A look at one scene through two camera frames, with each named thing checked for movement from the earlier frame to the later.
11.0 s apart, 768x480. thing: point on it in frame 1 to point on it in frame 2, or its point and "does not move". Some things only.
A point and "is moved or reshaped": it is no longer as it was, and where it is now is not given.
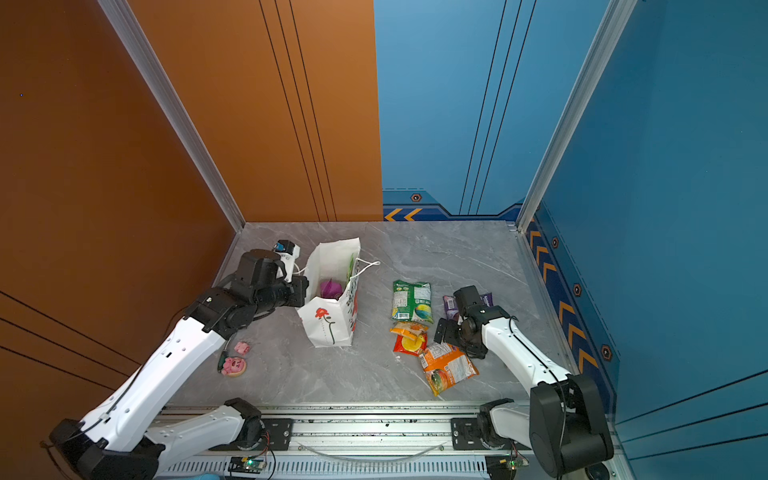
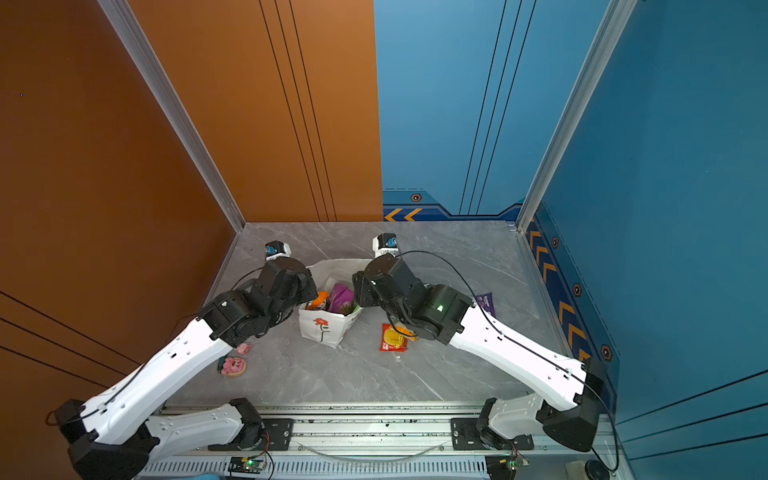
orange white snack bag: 445,366 to 318,301
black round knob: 598,472 does not move
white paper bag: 331,322 is moved or reshaped
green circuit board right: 503,466 does not move
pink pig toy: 234,366 does not move
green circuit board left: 246,465 does not move
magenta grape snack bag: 330,289 is moved or reshaped
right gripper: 448,337 to 363,289
